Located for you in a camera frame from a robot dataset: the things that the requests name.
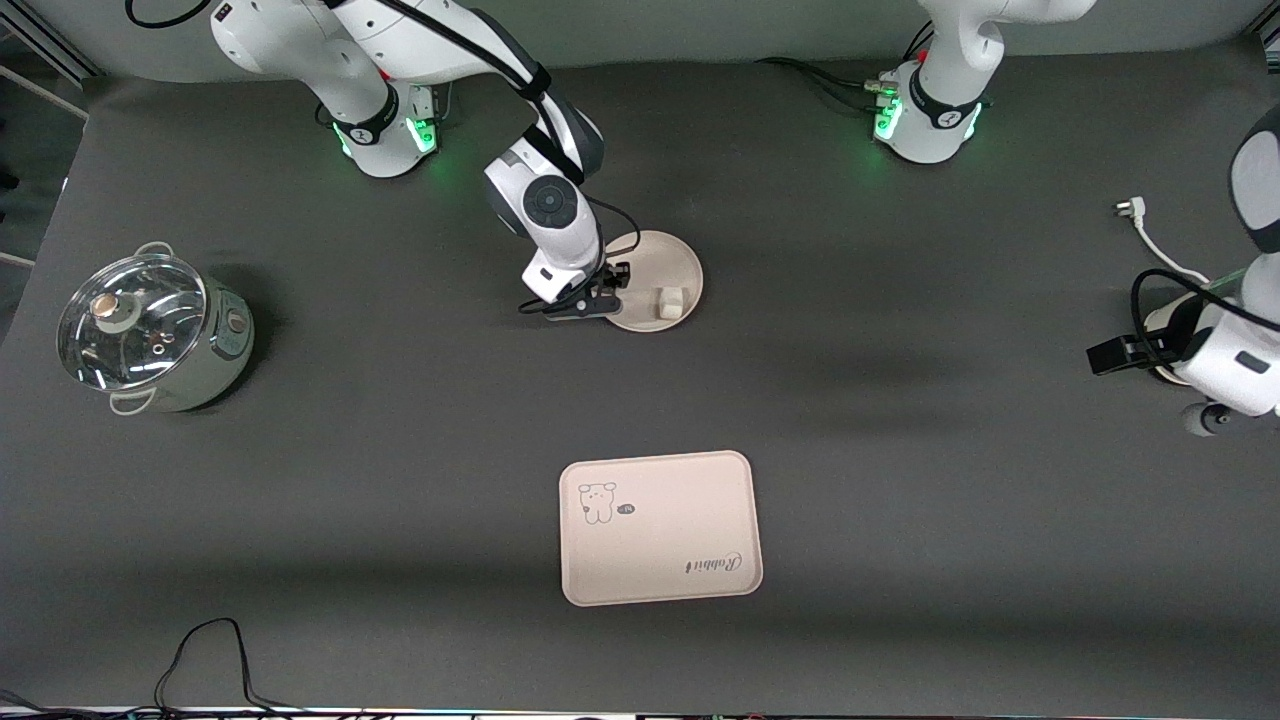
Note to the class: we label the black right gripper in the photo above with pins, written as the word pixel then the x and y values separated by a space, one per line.
pixel 609 277

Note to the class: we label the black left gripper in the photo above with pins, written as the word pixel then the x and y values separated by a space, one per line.
pixel 1180 326

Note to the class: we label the small white bun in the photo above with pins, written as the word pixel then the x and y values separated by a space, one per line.
pixel 669 304

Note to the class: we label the round beige plate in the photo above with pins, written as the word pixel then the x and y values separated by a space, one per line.
pixel 665 262

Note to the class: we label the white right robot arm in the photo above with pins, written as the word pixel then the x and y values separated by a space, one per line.
pixel 330 50

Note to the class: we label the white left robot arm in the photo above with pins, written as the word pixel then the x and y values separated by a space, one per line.
pixel 940 100

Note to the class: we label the beige tray with dog print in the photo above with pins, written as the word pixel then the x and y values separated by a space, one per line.
pixel 660 528

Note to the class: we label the cream toaster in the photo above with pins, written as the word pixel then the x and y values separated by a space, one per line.
pixel 1160 322

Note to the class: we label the dark grey table mat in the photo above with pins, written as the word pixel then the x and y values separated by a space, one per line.
pixel 400 450

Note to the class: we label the steel pot with glass lid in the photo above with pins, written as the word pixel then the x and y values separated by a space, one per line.
pixel 225 350

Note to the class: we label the glass pot lid with knob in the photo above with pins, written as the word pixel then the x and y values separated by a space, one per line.
pixel 130 320

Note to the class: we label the aluminium frame rail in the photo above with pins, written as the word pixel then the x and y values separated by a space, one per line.
pixel 40 50

